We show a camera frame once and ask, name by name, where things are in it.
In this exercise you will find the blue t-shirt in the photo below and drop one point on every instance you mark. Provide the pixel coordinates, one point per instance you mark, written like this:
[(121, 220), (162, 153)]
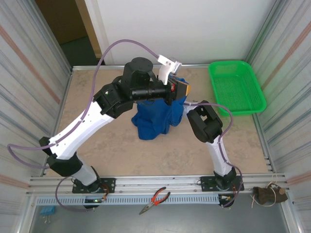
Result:
[(155, 121)]

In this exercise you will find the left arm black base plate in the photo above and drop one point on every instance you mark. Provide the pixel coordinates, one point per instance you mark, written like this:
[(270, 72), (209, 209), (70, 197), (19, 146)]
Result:
[(109, 184)]

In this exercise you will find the brown cloth pouch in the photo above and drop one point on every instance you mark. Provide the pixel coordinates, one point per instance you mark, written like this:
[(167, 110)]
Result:
[(264, 195)]

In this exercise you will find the black controller board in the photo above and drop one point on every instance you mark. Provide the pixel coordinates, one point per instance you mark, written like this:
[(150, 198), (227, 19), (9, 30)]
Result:
[(93, 201), (224, 199)]

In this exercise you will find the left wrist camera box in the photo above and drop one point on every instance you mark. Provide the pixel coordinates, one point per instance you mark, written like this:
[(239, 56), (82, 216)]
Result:
[(167, 66)]

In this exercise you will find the blue clip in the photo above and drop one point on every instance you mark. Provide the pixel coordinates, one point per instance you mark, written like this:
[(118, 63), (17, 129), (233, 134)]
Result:
[(47, 210)]

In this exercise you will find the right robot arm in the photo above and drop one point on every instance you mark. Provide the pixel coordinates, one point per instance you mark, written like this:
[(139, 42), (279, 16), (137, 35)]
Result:
[(206, 121)]

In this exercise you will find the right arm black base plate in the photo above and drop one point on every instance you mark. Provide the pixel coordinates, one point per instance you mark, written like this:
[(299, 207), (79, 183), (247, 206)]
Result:
[(207, 182)]

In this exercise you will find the aluminium table edge frame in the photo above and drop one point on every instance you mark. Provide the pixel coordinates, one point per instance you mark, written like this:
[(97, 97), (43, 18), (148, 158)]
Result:
[(85, 68)]

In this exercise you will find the white door frame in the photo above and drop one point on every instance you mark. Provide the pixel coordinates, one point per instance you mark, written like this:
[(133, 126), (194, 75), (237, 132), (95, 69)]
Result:
[(100, 36)]

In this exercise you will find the green plastic mesh basket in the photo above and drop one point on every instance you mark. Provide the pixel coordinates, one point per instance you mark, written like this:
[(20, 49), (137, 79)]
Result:
[(233, 87)]

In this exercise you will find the brown wooden door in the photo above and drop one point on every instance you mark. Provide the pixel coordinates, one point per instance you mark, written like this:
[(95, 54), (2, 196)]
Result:
[(60, 19)]

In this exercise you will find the aluminium mounting rail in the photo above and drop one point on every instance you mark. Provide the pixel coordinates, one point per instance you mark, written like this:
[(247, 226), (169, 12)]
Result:
[(158, 182)]

